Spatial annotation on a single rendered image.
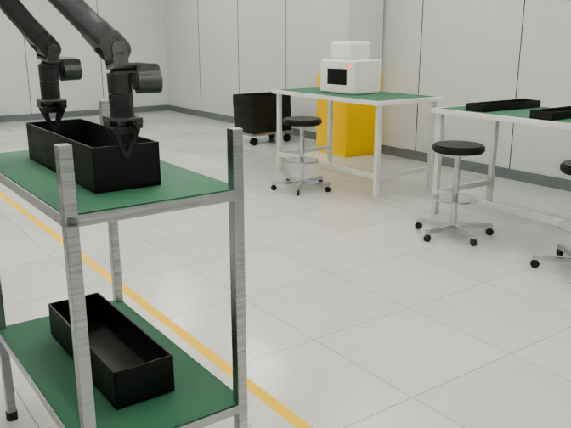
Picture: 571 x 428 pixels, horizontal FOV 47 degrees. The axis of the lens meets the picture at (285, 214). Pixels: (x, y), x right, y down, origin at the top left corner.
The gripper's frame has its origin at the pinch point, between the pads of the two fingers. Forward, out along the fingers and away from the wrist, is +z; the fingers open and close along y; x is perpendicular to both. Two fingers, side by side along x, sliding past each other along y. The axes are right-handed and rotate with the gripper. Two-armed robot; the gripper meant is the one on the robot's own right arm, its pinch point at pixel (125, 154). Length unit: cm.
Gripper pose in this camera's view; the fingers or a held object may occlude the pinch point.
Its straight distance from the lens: 166.4
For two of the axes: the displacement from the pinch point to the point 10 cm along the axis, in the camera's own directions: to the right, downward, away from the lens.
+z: 0.2, 9.6, 2.6
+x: -8.1, 1.7, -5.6
